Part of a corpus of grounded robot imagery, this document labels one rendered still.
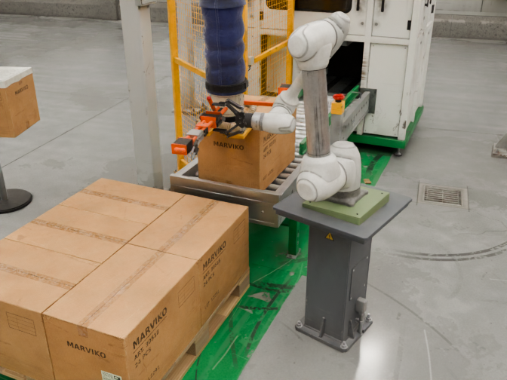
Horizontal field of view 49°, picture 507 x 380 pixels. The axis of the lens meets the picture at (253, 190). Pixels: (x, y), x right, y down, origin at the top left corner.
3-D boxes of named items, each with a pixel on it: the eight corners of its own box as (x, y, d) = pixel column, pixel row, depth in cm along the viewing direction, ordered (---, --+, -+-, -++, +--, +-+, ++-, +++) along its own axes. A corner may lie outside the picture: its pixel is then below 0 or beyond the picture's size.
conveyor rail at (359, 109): (363, 111, 514) (364, 90, 506) (368, 111, 512) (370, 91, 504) (271, 223, 322) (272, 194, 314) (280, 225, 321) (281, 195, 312)
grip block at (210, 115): (205, 121, 291) (204, 110, 288) (222, 122, 288) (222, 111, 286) (199, 127, 284) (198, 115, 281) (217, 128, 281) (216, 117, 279)
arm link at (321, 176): (348, 193, 254) (321, 212, 239) (318, 187, 264) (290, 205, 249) (340, 18, 224) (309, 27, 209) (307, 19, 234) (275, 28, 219)
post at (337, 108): (325, 240, 383) (334, 99, 340) (334, 243, 381) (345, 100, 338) (322, 246, 378) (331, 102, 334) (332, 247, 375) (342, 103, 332)
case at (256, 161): (240, 150, 387) (239, 93, 370) (294, 158, 373) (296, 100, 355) (198, 183, 337) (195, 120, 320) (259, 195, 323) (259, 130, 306)
